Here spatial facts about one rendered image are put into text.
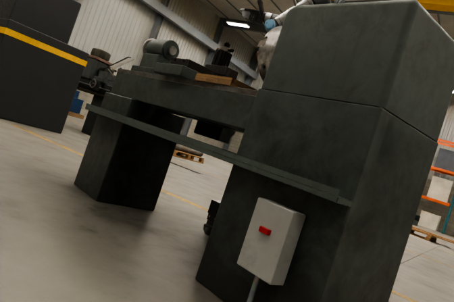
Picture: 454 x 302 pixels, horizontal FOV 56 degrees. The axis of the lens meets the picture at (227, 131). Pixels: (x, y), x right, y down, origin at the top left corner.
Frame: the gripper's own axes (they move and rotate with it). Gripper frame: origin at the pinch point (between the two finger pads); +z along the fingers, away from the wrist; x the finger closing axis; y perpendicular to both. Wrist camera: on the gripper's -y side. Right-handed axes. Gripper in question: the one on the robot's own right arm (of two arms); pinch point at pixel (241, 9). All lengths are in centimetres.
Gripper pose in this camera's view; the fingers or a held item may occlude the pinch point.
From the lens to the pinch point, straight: 331.3
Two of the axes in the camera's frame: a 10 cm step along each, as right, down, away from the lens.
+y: -2.8, 9.6, 0.9
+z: -9.0, -2.9, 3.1
